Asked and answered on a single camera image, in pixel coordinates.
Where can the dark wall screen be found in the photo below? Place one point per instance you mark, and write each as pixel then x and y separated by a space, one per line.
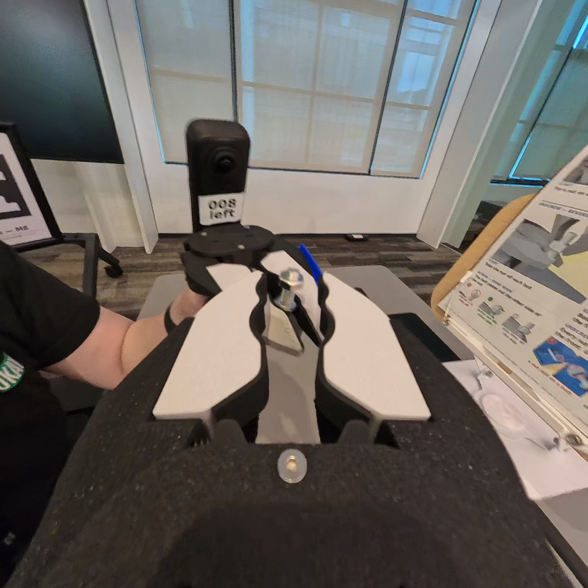
pixel 55 82

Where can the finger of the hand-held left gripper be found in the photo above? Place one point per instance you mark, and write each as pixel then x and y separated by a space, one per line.
pixel 310 303
pixel 229 273

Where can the silver hex bolt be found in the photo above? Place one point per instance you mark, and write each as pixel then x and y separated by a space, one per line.
pixel 287 296

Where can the person's left hand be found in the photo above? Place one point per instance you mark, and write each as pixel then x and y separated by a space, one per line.
pixel 186 305

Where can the small black floor device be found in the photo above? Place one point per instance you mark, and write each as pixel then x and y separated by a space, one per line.
pixel 357 237

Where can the person's left forearm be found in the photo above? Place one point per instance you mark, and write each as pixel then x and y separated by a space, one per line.
pixel 119 344

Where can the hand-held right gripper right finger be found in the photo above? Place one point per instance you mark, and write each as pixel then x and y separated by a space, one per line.
pixel 372 353

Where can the printed marker sign on stand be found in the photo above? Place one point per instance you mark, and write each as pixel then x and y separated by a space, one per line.
pixel 18 183

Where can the wooden instruction board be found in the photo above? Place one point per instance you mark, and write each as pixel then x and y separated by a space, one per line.
pixel 528 285

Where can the side window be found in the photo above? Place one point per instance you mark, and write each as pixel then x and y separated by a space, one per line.
pixel 551 115

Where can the large frosted window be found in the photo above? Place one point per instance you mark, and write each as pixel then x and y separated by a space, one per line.
pixel 285 92

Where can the white plastic bag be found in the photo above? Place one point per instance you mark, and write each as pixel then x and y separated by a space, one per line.
pixel 519 441

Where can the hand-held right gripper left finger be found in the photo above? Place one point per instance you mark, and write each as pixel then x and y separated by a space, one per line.
pixel 216 349

